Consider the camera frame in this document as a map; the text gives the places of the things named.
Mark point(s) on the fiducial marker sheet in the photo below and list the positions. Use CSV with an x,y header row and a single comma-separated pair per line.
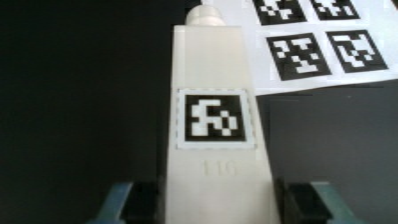
x,y
321,42

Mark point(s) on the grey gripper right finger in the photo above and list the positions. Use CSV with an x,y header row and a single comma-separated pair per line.
x,y
314,205

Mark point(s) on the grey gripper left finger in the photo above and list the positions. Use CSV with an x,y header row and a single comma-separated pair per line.
x,y
110,211

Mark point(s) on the white desk leg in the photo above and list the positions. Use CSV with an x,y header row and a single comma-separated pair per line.
x,y
218,183

